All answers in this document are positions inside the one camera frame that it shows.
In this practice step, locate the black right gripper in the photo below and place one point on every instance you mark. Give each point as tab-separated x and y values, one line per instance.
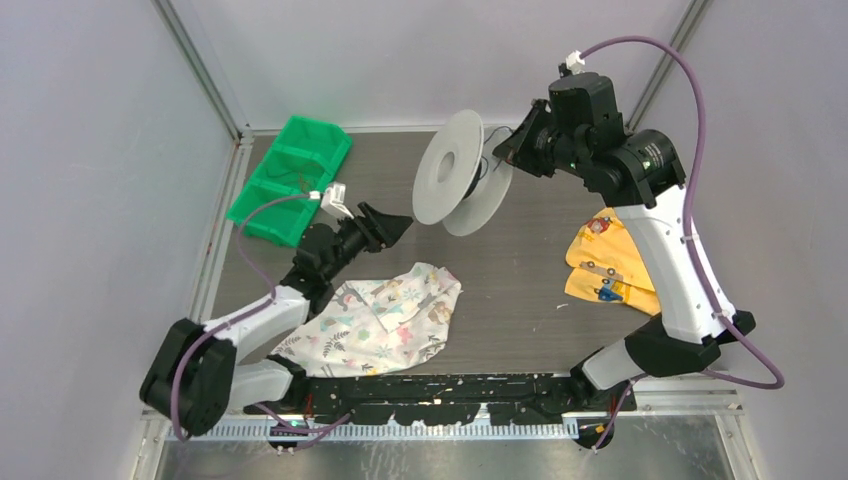
516	147

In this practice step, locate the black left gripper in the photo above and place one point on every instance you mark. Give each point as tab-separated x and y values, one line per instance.
387	233

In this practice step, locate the white perforated cable spool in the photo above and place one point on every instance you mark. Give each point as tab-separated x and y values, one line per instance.
460	183

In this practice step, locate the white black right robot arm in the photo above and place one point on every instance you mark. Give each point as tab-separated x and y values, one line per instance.
579	129

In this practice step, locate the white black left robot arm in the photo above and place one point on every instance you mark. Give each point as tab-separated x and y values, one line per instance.
197	374

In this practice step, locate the white patterned cloth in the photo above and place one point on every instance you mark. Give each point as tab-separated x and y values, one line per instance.
374	327

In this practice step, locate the green plastic divided bin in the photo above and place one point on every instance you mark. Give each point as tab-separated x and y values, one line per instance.
306	155

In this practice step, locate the yellow printed cloth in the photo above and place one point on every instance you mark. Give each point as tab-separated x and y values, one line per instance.
606	266

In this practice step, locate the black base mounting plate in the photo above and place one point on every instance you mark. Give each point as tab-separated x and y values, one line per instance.
509	399

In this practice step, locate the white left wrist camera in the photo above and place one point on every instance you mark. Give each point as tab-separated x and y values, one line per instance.
332	200

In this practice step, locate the aluminium frame rail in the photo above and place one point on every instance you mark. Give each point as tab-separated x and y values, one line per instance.
692	394

